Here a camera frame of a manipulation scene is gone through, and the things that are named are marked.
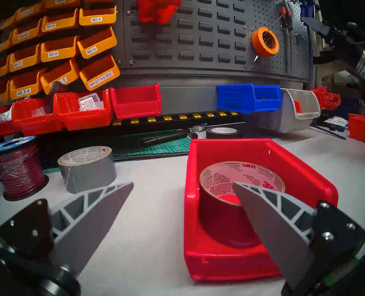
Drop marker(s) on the black strip with yellow tags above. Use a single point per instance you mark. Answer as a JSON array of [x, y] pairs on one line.
[[158, 122]]

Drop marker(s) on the black marker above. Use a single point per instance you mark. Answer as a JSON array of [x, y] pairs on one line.
[[192, 134]]

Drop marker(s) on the grey marker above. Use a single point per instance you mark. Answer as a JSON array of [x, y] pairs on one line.
[[200, 127]]

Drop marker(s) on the red plastic storage bin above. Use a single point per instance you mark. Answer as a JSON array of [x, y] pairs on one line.
[[136, 108], [34, 122], [297, 106], [225, 264], [84, 119], [324, 98], [0, 130]]

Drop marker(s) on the green cutting mat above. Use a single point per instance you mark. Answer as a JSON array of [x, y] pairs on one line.
[[164, 147]]

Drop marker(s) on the small blue plastic bin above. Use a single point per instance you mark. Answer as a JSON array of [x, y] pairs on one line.
[[235, 98]]

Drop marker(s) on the red tape roll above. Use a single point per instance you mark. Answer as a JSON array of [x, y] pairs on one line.
[[222, 178]]

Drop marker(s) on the yellow bin labelled M3-4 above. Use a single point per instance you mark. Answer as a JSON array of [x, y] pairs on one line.
[[107, 19]]

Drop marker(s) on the large beige plastic bin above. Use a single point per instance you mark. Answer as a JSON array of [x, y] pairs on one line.
[[305, 101]]

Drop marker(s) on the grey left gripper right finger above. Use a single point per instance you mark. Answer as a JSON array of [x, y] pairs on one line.
[[278, 230]]

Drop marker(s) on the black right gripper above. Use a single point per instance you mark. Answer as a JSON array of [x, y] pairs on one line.
[[352, 41]]

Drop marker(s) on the black bar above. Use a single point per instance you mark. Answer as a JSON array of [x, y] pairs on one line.
[[164, 139]]

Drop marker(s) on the yellow bin labelled M3-12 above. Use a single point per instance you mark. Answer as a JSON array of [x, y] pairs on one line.
[[28, 59]]

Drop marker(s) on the yellow bin labelled M3-8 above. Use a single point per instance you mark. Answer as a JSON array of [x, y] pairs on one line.
[[64, 50]]

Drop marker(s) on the blue bar clamp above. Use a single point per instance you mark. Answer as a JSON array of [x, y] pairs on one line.
[[327, 132]]

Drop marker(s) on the yellow bin labelled M3-6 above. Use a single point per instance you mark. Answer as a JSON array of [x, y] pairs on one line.
[[102, 44]]

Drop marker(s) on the yellow bin labelled M2.5-5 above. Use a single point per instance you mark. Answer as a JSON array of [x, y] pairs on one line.
[[65, 73]]

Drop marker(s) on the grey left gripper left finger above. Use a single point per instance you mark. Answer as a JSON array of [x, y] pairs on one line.
[[96, 218]]

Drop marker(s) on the yellow bin labelled M4-6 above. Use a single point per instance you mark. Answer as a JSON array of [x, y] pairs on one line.
[[62, 22]]

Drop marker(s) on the yellow small parts bin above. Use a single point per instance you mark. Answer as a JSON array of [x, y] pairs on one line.
[[5, 44], [5, 23], [2, 93], [3, 68]]

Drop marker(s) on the yellow bin labelled M4-0.7X6 HEX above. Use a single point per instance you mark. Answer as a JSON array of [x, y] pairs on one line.
[[104, 71]]

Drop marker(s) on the grey duct tape roll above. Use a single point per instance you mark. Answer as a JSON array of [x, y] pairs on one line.
[[90, 175]]

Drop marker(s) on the clear plastic bag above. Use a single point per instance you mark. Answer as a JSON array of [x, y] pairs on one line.
[[336, 121]]

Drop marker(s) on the orange tape roll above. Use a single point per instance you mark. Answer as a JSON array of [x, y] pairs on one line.
[[256, 44]]

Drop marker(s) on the grey louvred pegboard panel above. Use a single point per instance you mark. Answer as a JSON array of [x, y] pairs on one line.
[[201, 30]]

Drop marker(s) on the black tape roll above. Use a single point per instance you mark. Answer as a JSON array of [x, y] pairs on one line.
[[213, 134]]

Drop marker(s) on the clear bag of small parts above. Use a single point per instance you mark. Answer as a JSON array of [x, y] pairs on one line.
[[53, 93], [90, 102], [2, 117]]

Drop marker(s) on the yellow bin labelled M4X4X6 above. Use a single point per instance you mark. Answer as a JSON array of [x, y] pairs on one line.
[[28, 34]]

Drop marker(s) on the orange-red wall bin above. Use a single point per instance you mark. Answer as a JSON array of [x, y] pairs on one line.
[[158, 8]]

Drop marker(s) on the yellow bin labelled M2.5-6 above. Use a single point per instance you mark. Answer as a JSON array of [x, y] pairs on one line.
[[31, 85]]

